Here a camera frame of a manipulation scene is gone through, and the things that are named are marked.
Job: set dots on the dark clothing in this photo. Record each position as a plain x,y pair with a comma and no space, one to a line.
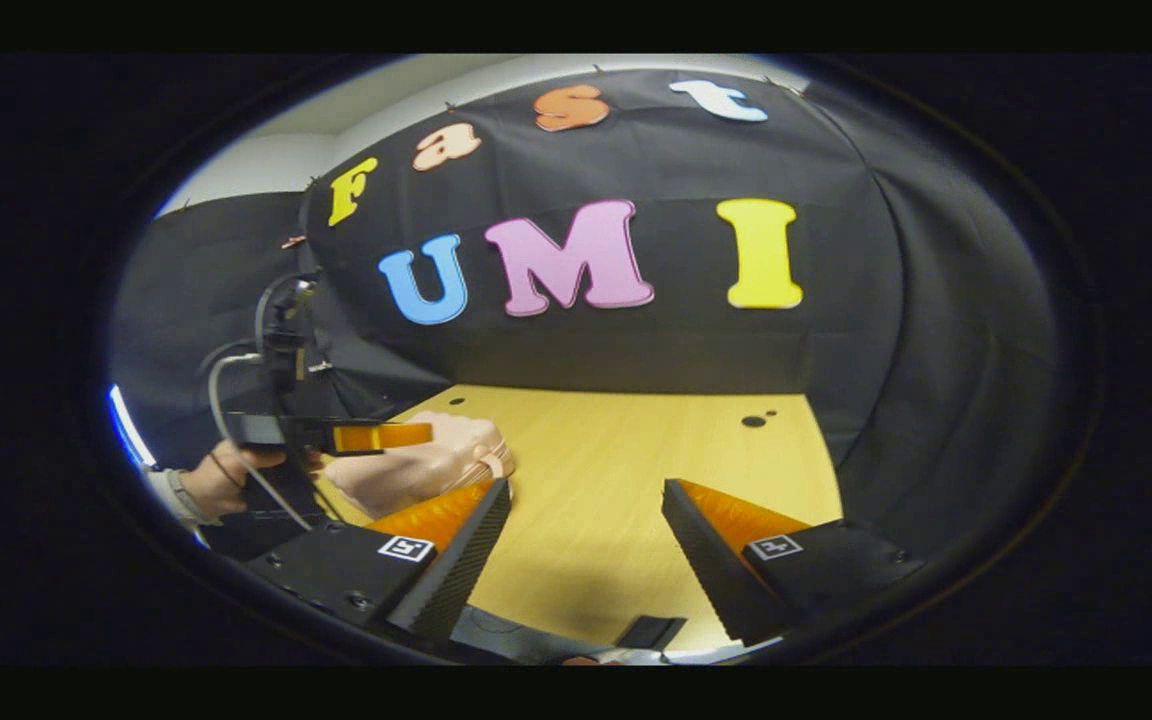
536,640

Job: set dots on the black backdrop cloth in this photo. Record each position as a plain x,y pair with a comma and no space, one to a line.
636,350

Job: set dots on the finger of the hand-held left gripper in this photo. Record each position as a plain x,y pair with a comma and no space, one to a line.
386,437

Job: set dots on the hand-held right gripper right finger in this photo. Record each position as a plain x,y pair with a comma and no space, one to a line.
706,570

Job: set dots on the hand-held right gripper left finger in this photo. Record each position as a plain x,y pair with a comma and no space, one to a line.
461,575

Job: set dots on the pink suitcase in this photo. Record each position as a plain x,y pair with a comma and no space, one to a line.
426,470

